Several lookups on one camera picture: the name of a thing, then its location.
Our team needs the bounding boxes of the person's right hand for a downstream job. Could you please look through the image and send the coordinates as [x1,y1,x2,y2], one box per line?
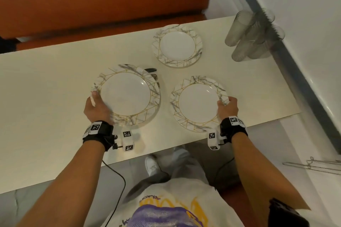
[217,97,239,121]

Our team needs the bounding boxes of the person's left hand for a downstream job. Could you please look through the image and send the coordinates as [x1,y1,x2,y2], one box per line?
[84,91,114,126]

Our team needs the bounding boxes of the medium marble pattern plate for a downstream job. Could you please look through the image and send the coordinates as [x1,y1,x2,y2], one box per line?
[170,76,230,132]

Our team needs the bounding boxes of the large marble pattern plate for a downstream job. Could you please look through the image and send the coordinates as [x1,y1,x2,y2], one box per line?
[91,64,161,128]

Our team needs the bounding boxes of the person's right forearm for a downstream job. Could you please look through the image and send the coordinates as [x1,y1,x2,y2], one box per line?
[231,132,312,227]

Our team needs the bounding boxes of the person's left forearm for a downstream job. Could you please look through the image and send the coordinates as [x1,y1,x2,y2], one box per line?
[15,142,107,227]

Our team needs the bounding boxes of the black right wrist band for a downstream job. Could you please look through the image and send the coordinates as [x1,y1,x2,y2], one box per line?
[220,116,249,144]

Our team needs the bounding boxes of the black wrist band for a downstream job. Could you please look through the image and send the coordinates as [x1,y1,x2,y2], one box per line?
[82,121,114,152]
[220,116,249,144]

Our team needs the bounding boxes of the black left wrist band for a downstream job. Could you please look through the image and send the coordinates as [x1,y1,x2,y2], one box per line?
[82,121,114,152]

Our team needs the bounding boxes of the grey trousers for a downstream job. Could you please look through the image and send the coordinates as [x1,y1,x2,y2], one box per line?
[123,146,241,204]

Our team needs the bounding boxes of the small marble pattern plate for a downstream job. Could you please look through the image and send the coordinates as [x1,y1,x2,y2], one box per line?
[151,24,204,68]

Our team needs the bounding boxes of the white shoe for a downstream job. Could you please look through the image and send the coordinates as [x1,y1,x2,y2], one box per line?
[144,155,163,178]

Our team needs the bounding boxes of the orange upholstered bench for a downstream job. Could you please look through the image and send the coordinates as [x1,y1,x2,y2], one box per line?
[0,0,217,52]

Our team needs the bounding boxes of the white printed shirt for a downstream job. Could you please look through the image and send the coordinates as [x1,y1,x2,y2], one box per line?
[107,178,311,227]

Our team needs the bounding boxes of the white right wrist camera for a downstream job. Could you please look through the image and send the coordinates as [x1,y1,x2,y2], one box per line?
[208,128,227,151]

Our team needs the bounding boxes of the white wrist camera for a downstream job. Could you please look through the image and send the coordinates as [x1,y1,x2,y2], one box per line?
[208,128,227,151]
[115,130,140,153]

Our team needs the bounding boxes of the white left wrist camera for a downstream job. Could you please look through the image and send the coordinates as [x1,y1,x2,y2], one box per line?
[115,130,140,153]

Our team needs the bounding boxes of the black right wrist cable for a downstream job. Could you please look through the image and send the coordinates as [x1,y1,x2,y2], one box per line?
[213,155,235,189]

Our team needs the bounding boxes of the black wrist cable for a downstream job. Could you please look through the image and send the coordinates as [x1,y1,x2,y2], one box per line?
[213,155,235,189]
[102,159,126,227]

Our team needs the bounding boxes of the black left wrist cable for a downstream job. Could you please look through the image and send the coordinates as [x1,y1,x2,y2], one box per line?
[102,159,126,227]

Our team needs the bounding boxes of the metal wire rack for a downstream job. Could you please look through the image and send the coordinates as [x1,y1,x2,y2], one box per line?
[282,156,341,176]

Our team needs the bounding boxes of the black arm strap device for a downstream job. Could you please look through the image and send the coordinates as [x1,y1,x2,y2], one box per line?
[269,198,310,227]

